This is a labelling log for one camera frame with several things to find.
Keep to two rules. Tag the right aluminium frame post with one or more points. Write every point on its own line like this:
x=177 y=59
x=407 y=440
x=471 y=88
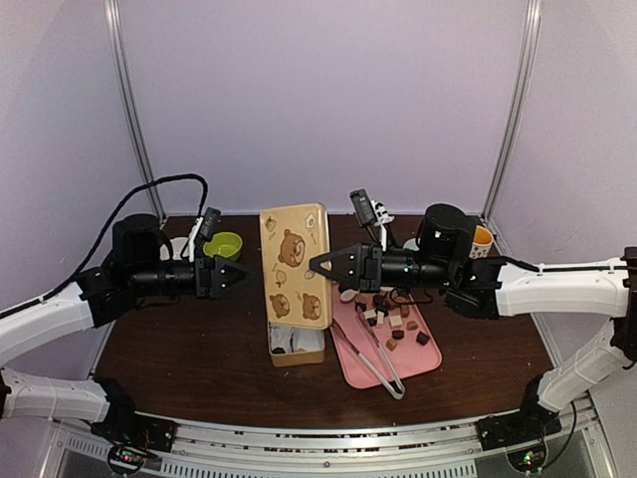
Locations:
x=527 y=55

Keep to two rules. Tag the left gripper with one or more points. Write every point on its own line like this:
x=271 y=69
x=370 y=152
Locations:
x=208 y=277

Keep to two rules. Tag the light blue bowl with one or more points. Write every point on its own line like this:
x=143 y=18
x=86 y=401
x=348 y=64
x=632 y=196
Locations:
x=411 y=244

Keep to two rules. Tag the left aluminium frame post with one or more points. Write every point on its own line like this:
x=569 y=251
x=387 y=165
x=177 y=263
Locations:
x=132 y=120

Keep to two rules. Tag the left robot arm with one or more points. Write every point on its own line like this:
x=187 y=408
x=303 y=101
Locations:
x=132 y=272

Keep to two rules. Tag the dark square chocolate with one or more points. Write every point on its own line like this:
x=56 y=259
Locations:
x=422 y=339

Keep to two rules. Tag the metal tongs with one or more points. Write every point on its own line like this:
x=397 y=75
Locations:
x=395 y=386

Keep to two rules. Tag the aluminium frame post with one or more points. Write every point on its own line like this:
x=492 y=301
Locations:
x=527 y=55
x=132 y=120

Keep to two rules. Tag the front aluminium rail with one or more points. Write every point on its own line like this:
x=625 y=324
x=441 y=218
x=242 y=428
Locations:
x=437 y=449

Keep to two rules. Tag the beige bear tin lid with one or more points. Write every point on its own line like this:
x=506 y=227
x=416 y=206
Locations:
x=295 y=295

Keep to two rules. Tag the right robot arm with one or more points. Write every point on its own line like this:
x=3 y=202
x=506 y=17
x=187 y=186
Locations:
x=501 y=286

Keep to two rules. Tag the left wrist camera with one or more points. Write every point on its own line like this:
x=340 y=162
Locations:
x=201 y=232

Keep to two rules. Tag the small white black bowl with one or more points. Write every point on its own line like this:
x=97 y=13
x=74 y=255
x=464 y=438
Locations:
x=180 y=250

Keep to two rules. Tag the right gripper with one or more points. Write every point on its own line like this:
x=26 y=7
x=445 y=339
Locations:
x=357 y=280

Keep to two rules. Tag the green bowl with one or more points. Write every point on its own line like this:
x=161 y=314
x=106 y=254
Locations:
x=228 y=245

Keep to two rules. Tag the pink tray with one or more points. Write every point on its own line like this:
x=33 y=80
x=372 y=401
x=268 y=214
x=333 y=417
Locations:
x=396 y=329

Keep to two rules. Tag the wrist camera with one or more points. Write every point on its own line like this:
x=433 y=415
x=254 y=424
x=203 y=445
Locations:
x=201 y=232
x=373 y=217

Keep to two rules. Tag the white mug yellow inside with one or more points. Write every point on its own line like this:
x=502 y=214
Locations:
x=482 y=243

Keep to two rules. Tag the beige tin box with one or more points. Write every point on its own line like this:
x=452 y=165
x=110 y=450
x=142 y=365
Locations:
x=290 y=346

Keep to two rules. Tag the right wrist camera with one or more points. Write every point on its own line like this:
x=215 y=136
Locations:
x=373 y=217

